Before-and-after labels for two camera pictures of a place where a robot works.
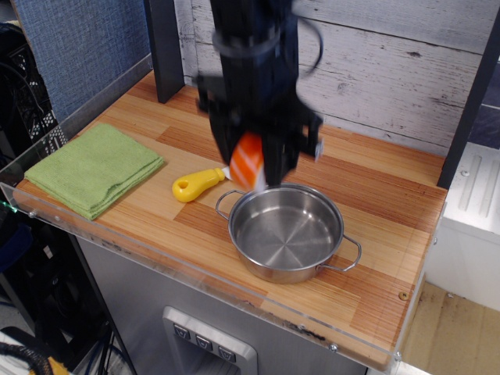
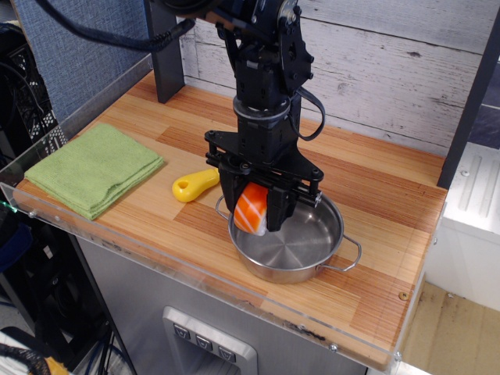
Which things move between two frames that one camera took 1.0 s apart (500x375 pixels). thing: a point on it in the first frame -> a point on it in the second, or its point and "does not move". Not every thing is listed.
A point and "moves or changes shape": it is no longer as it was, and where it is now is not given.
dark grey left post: [165, 48] does not move
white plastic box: [464, 256] does not move
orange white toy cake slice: [246, 164] moves or changes shape
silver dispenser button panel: [196, 347] does not move
